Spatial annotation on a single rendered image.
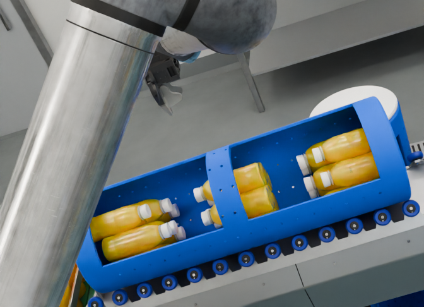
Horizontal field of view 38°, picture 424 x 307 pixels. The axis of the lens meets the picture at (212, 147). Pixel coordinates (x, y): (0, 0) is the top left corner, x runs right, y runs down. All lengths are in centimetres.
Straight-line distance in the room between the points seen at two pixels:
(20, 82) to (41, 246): 480
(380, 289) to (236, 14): 126
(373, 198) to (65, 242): 98
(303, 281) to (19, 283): 108
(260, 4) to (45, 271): 41
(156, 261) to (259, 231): 28
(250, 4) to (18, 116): 505
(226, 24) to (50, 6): 449
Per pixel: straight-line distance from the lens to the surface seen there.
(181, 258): 165
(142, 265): 167
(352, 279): 177
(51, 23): 525
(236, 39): 77
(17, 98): 564
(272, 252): 169
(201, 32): 75
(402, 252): 174
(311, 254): 171
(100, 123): 73
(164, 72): 149
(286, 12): 493
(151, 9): 72
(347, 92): 209
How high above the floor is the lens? 207
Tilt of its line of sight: 30 degrees down
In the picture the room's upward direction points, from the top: 24 degrees counter-clockwise
